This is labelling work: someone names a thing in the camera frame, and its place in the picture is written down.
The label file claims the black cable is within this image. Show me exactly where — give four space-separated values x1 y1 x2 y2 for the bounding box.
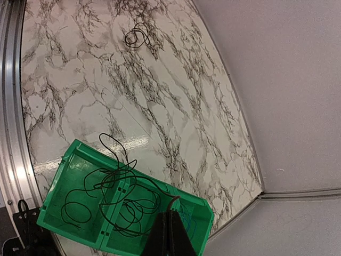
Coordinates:
93 132 180 214
100 181 160 237
124 22 150 49
60 167 118 229

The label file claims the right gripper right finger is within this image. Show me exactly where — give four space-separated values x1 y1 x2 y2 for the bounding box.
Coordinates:
169 211 196 256

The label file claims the right aluminium frame post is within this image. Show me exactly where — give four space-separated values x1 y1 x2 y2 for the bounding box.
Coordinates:
207 188 341 241

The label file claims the green three-compartment bin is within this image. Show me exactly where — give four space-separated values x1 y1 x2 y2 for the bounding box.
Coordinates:
37 140 214 255

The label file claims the front aluminium rail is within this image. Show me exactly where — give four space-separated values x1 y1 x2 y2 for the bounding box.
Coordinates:
1 1 43 226

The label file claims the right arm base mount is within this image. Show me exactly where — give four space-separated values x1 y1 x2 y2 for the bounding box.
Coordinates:
2 199 61 255

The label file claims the blue cable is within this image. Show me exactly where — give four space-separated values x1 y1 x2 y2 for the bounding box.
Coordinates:
178 205 199 241

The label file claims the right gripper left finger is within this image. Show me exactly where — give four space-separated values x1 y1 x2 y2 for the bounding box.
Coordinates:
142 212 167 256

